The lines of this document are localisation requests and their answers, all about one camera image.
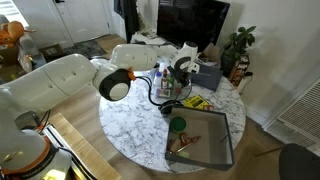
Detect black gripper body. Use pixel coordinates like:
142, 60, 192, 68
167, 64, 192, 83

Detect clear plastic container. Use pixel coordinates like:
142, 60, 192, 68
151, 64, 195, 101

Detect light green bottle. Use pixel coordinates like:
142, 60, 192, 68
167, 75, 176, 88

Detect red topped bottle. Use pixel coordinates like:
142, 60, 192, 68
161, 68, 169, 90

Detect dark blue box with label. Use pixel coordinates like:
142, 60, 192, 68
190, 62, 224, 92

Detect clear bottle with blue cap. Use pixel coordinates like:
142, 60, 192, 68
153, 71, 164, 88

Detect yellow packet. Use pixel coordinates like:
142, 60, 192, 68
182, 94, 211, 111

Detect black round object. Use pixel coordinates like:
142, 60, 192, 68
158, 99, 185, 116

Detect brown paper bag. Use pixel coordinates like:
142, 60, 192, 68
199, 42, 222, 65

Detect green round lid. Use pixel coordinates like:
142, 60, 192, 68
169, 116, 188, 134

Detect white low cabinet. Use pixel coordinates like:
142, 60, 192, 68
129, 28, 168, 46

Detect black flat screen television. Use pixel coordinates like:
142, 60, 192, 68
156, 0, 231, 53

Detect orange snack box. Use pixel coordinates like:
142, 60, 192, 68
229, 54, 251, 88

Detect large grey open box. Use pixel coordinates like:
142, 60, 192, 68
164, 105, 236, 172

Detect brown small item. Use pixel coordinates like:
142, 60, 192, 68
166, 137, 183, 155

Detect green potted plant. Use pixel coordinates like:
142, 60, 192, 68
220, 25, 258, 76

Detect pale yellow small block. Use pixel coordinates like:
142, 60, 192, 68
178, 151, 191, 160

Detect dark hanging clothes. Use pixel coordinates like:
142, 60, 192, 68
113, 0, 141, 35

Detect grey door rug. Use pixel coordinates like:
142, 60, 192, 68
62, 39, 108, 60

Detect white door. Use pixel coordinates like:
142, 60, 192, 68
53, 0, 112, 45

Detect light wooden workbench top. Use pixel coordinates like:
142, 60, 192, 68
48, 112, 122, 180

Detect brown cardboard box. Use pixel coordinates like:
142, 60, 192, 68
37, 42, 66, 63

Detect dark chair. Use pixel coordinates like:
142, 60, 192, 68
277, 142, 320, 180

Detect orange plush toy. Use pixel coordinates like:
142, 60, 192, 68
0, 20, 37, 48

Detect black cable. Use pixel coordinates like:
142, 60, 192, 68
134, 75, 165, 108

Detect white wall vent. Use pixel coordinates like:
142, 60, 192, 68
262, 77, 320, 158

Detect aluminium rail frame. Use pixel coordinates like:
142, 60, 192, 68
42, 124, 98, 180

